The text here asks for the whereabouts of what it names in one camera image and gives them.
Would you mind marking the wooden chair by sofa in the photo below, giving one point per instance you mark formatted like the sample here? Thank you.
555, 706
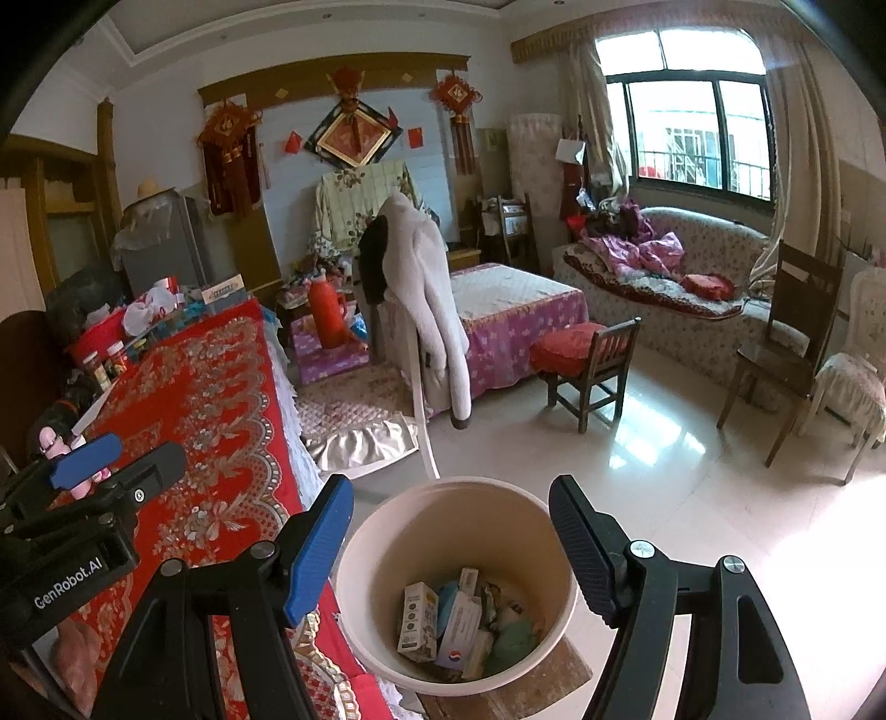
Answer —
805, 299

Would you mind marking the floral sofa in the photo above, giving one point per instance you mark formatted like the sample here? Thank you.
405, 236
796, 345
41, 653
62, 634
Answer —
688, 276

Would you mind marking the coffee table pink cloth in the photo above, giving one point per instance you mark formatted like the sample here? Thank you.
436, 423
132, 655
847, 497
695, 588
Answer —
504, 311

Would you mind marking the green fuzzy cloth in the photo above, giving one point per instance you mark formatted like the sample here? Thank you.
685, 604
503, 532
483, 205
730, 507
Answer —
513, 644

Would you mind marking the white plastic bag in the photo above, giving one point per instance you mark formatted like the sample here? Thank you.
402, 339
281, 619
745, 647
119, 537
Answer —
153, 306

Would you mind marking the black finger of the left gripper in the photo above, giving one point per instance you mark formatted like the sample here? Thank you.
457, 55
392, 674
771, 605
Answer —
147, 477

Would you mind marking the framed red diamond picture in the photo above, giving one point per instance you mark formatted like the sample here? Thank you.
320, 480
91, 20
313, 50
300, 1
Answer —
353, 135

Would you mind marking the red plastic basin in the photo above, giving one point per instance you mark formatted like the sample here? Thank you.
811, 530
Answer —
99, 338

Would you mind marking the white cushioned chair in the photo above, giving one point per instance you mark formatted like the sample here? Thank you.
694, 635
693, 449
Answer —
854, 377

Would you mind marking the red chinese knot decoration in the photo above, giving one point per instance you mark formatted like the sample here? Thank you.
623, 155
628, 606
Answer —
458, 98

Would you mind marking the red thermos flask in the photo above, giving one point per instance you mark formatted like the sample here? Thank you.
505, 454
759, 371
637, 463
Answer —
329, 309

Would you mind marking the white green milk carton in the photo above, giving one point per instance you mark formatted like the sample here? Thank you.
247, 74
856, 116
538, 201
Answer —
417, 639

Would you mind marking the white blue medicine box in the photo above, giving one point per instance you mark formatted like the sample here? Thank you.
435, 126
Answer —
461, 629

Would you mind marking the small chair red cushion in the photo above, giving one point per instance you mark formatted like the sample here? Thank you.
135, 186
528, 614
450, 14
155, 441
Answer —
585, 368

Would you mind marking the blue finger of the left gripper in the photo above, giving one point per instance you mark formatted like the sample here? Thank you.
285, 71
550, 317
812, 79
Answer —
77, 470

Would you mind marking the red floral tablecloth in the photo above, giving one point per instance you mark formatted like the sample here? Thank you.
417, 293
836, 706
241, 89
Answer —
218, 390

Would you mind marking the beige plastic trash bin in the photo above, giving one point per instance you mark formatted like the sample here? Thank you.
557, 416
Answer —
494, 539

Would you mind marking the window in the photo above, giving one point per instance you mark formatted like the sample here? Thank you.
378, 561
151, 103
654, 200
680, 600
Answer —
688, 107

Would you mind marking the blue snack bag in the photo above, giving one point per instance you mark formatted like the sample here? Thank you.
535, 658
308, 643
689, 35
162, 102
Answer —
447, 595

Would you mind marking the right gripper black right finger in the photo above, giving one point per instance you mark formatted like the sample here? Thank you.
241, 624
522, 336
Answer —
598, 551

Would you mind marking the dark glass jar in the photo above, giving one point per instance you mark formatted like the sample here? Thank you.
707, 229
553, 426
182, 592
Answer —
94, 366

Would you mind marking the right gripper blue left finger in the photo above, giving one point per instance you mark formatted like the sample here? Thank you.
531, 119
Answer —
310, 545

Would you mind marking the pink thermos bottle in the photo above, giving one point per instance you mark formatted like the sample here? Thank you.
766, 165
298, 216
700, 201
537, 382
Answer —
52, 444

